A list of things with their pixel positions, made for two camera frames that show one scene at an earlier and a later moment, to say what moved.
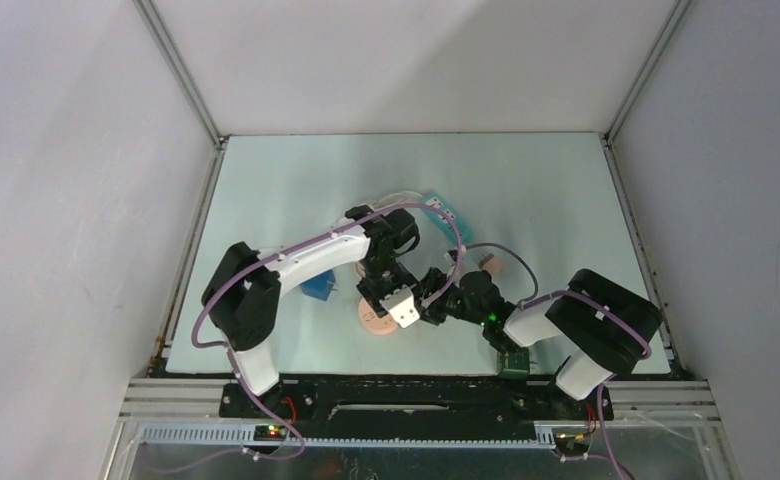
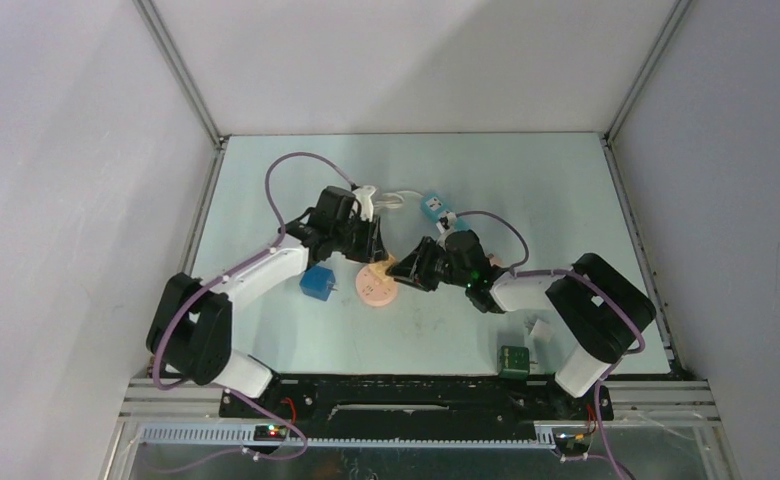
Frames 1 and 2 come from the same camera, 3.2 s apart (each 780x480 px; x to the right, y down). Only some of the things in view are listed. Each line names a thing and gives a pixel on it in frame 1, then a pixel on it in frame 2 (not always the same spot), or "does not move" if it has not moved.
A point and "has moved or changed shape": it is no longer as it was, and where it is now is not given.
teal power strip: [445, 222] does not move
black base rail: [422, 400] does not move
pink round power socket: [370, 321] has moved or changed shape
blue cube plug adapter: [320, 286] does not move
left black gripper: [372, 296] -> [373, 249]
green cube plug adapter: [515, 363] does not move
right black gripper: [433, 281] -> [414, 269]
